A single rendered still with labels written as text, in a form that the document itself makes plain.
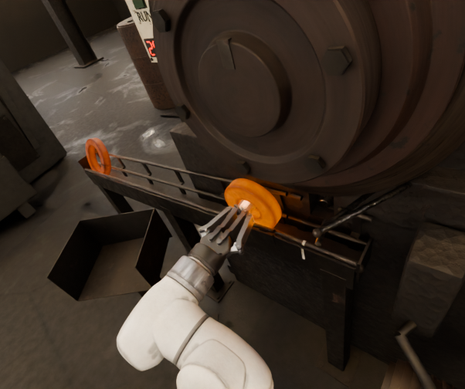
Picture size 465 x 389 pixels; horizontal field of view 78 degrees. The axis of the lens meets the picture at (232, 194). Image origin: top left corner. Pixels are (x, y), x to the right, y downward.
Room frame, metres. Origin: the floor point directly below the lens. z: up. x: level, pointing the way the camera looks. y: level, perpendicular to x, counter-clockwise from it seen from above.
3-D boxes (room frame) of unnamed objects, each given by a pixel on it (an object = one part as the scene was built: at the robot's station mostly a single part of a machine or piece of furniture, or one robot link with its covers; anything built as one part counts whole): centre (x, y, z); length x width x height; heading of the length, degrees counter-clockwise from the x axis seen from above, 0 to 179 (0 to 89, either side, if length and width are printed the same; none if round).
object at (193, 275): (0.37, 0.14, 0.75); 0.09 x 0.06 x 0.09; 40
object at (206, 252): (0.41, 0.08, 0.76); 0.09 x 0.08 x 0.07; 130
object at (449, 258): (0.23, -0.30, 0.68); 0.11 x 0.08 x 0.24; 130
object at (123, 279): (0.61, 0.39, 0.36); 0.26 x 0.20 x 0.72; 75
